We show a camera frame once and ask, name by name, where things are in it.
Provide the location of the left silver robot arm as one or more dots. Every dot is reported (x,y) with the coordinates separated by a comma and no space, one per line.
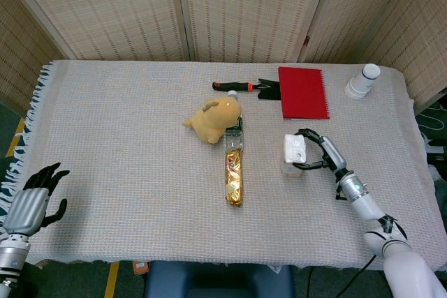
(12,256)

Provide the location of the gold foil snack package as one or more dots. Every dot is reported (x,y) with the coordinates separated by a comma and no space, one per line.
(234,179)

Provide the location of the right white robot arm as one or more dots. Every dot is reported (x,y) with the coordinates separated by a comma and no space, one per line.
(401,252)

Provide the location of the stack of white paper cups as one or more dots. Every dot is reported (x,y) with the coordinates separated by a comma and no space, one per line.
(361,83)

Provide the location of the brass screen hinge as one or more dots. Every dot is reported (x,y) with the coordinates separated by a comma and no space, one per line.
(307,40)

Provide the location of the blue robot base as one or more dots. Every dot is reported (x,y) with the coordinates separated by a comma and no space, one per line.
(216,282)

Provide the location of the white woven tablecloth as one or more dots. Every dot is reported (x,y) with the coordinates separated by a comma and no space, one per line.
(132,172)

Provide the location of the woven folding screen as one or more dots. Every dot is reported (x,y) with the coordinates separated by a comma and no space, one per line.
(104,8)

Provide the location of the black trowel with orange collar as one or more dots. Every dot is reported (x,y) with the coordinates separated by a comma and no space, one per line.
(232,86)

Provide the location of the white tissue pack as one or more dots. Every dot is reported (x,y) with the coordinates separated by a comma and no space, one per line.
(293,151)

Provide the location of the clear plastic water bottle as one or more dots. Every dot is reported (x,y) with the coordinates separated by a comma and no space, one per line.
(233,139)

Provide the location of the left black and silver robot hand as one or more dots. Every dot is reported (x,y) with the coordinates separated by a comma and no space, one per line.
(28,207)

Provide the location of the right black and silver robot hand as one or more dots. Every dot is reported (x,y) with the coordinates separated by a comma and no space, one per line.
(333,153)

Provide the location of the yellow plush dinosaur toy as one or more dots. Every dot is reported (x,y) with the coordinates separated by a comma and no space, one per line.
(216,118)

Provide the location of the red spiral notebook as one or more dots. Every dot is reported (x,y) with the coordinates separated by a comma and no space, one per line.
(302,92)

